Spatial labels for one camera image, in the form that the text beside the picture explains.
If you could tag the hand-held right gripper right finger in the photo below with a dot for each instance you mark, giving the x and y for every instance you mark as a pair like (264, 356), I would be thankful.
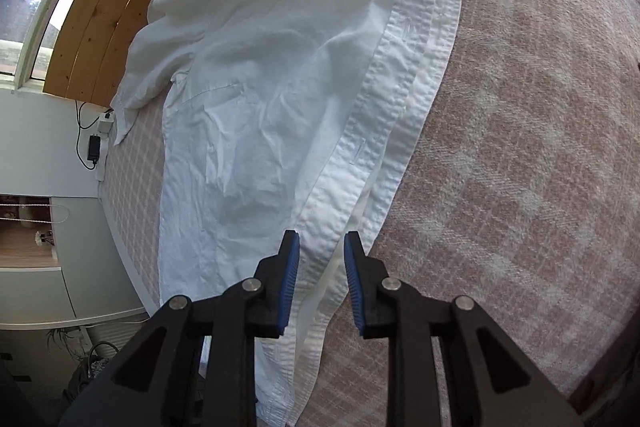
(354, 287)

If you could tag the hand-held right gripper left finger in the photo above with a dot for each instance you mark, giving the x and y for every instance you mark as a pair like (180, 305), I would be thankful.
(290, 287)

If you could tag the white shirt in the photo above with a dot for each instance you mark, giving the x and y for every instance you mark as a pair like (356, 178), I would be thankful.
(275, 82)

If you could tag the pink plaid mat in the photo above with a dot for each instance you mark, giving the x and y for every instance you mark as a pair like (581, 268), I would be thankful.
(500, 157)

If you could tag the white cabinet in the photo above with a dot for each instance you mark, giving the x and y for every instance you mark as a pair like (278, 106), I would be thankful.
(90, 257)

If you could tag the black power adapter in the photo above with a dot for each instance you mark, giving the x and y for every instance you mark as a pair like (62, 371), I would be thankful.
(94, 148)

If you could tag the white power strip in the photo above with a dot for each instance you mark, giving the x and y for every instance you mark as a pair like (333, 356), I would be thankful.
(106, 122)

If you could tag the knotty pine board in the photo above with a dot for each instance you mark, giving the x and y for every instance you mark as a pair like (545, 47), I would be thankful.
(95, 32)

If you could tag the white window frame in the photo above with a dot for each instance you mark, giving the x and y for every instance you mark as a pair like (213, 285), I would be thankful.
(20, 84)

